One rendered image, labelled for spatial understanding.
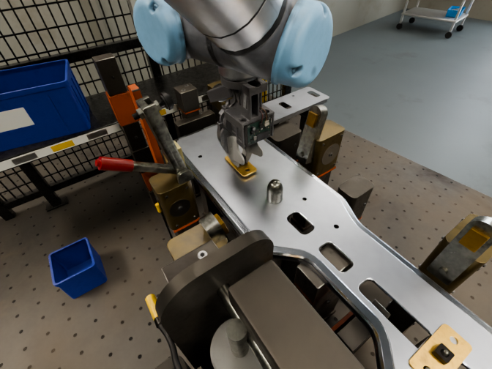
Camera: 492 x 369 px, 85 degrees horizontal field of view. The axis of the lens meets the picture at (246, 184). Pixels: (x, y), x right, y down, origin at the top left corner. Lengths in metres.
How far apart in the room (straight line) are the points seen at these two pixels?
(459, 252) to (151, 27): 0.51
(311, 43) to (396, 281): 0.37
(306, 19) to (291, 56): 0.03
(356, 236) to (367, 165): 0.67
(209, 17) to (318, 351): 0.25
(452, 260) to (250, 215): 0.33
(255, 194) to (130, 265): 0.48
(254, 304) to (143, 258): 0.67
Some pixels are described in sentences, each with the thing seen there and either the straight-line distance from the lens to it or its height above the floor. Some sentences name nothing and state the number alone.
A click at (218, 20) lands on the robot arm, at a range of 0.22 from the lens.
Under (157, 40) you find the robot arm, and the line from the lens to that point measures 0.36.
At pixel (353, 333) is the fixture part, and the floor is 0.87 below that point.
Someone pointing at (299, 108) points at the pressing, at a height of 1.00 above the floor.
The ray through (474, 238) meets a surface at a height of 1.08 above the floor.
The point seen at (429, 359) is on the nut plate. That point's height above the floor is 1.00.
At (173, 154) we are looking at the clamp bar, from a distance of 0.50.
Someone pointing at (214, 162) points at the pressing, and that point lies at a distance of 0.64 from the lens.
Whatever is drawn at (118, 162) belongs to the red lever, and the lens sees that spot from 0.49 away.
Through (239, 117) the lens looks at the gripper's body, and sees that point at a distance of 0.49.
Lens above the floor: 1.41
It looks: 45 degrees down
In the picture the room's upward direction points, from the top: 3 degrees counter-clockwise
